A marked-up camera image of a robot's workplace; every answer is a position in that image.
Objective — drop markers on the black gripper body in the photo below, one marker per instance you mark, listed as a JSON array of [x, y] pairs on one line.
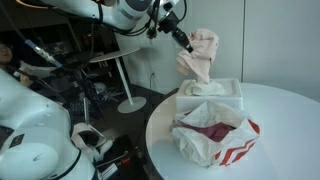
[[170, 23]]

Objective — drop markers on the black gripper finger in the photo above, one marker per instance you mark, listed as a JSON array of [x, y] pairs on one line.
[[186, 39], [182, 41]]

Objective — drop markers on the light pink cloth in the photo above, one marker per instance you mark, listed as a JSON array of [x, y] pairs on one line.
[[201, 50]]

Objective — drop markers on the magenta cloth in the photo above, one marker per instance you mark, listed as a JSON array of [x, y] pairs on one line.
[[216, 130]]

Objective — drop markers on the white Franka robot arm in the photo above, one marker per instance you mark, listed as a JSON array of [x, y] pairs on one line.
[[33, 133]]

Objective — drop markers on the white red-striped plastic carrier bag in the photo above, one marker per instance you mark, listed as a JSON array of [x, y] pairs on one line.
[[200, 150]]

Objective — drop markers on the round white side table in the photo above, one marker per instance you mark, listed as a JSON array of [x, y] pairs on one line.
[[126, 86]]

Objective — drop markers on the white storage box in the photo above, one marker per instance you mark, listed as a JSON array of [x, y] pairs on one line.
[[230, 100]]

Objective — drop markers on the white device on floor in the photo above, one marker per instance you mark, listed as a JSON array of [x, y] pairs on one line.
[[88, 135]]

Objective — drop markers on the person with dark hair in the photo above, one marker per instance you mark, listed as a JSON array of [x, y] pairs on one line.
[[5, 53]]

